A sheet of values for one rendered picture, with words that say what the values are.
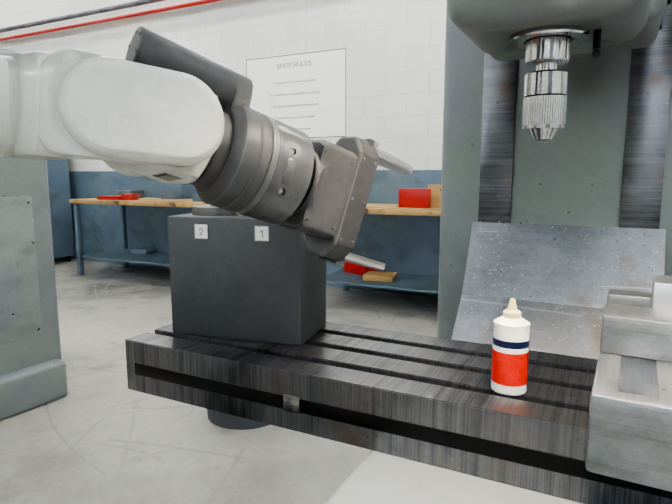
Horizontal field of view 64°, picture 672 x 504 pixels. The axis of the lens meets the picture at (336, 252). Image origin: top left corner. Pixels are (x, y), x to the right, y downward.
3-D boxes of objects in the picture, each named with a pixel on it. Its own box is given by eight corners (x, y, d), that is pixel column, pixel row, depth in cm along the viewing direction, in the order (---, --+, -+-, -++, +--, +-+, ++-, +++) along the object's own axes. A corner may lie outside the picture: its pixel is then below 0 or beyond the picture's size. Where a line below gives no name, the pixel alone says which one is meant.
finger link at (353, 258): (370, 259, 58) (326, 246, 55) (390, 264, 56) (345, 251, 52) (366, 273, 58) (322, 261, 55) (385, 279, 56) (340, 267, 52)
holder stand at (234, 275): (301, 346, 79) (299, 210, 76) (171, 333, 85) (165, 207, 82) (326, 324, 90) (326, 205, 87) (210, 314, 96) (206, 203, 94)
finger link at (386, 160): (415, 174, 56) (372, 154, 52) (395, 173, 59) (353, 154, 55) (420, 160, 56) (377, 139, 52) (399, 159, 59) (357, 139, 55)
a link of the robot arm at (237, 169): (262, 211, 42) (116, 164, 36) (205, 213, 51) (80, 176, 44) (292, 77, 44) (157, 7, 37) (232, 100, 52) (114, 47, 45)
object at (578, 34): (588, 27, 55) (589, 18, 55) (502, 36, 59) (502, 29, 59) (591, 44, 62) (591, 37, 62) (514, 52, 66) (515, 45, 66)
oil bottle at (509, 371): (524, 399, 60) (529, 303, 59) (487, 392, 62) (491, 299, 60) (528, 386, 64) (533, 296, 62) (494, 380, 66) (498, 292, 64)
